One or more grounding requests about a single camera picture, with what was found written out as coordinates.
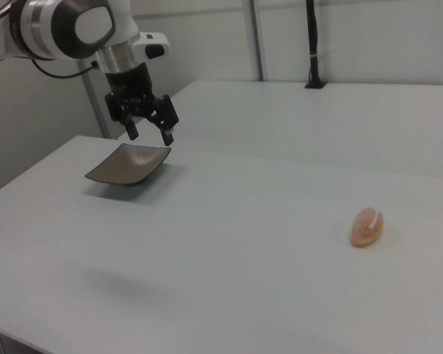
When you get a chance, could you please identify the square dark ceramic plate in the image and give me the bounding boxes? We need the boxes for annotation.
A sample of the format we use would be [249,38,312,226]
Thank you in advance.
[83,143,172,187]

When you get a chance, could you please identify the aluminium frame post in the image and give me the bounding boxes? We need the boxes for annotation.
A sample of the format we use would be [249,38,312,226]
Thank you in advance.
[80,60,111,140]
[247,0,269,83]

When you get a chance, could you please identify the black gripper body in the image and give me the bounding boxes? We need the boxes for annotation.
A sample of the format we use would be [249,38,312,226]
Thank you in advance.
[104,63,164,125]

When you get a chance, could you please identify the black pole with base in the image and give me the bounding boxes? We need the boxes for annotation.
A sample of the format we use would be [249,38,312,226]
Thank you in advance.
[303,0,326,90]

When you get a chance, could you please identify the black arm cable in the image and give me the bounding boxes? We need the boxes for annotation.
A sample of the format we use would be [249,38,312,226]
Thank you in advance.
[30,58,99,80]

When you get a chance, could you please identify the orange bread roll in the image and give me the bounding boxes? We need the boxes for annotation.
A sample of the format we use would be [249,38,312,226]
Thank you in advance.
[349,206,385,249]

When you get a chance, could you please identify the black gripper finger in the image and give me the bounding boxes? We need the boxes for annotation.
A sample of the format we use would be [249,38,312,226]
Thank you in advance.
[120,100,140,142]
[148,94,180,146]

